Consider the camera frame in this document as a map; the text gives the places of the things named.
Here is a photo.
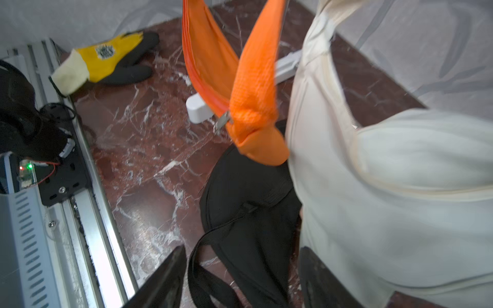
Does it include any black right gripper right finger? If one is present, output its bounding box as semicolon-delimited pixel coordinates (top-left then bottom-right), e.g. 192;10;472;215
298;246;362;308

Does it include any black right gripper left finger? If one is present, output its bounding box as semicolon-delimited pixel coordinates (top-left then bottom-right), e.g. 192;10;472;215
123;245;187;308

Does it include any cream crescent bag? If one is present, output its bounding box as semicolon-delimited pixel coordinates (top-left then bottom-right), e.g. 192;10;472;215
286;1;492;307

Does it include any orange crescent bag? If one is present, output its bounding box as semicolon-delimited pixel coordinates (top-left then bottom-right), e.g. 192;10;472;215
182;1;289;166

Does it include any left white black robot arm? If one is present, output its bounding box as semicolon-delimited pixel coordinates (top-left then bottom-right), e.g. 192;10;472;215
1;60;75;162

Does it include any black bag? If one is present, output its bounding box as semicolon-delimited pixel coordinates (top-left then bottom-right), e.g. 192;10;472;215
187;146;301;307

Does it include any white and steel clothes rack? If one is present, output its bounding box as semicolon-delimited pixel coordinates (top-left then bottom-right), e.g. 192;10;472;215
186;50;302;124

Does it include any yellow black work glove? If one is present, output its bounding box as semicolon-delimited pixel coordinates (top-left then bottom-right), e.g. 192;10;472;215
49;32;160;97

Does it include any aluminium front rail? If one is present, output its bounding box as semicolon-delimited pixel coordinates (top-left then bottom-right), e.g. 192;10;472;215
1;38;137;307

